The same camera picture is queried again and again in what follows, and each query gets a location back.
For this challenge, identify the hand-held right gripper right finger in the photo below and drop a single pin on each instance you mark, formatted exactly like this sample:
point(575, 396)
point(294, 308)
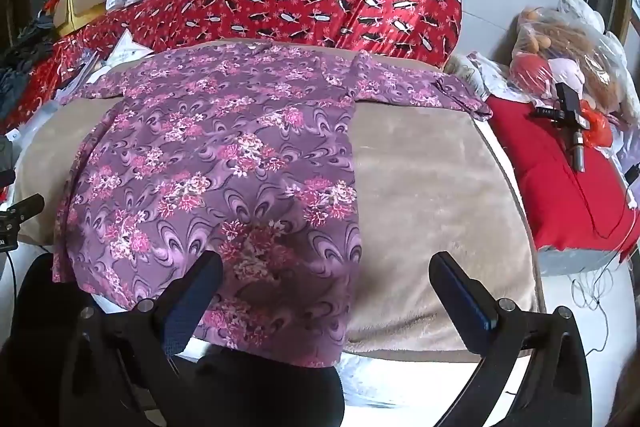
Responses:
point(465, 294)

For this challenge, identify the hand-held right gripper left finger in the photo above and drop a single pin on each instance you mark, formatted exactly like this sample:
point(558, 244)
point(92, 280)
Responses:
point(192, 297)

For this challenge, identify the purple floral shirt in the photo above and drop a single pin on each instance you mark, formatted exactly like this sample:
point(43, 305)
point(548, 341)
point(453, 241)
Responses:
point(225, 147)

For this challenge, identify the pile of dark clothes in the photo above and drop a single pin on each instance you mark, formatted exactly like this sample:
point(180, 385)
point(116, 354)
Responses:
point(25, 57)

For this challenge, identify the black cloth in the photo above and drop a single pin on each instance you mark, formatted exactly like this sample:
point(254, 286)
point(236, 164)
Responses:
point(270, 387)

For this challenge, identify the beige plush blanket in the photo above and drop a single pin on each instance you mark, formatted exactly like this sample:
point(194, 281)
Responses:
point(425, 182)

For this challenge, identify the red cloth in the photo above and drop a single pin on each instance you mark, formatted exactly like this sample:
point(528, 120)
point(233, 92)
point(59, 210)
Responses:
point(550, 167)

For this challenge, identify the white papers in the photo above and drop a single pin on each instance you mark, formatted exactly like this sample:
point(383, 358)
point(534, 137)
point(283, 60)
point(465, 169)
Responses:
point(125, 52)

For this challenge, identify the cardboard box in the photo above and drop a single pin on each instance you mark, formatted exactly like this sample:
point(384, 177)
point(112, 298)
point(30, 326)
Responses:
point(80, 9)

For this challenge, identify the orange plastic bag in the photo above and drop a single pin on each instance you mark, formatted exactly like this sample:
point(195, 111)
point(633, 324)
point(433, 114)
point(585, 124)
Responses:
point(597, 129)

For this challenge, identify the white floral quilt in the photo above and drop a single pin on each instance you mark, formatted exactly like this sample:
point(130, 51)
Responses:
point(490, 74)

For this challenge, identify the clear bag of plush toys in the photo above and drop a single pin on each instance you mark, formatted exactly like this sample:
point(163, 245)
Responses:
point(590, 52)

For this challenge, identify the black handheld camera device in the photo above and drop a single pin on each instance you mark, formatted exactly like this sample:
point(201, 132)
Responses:
point(567, 99)

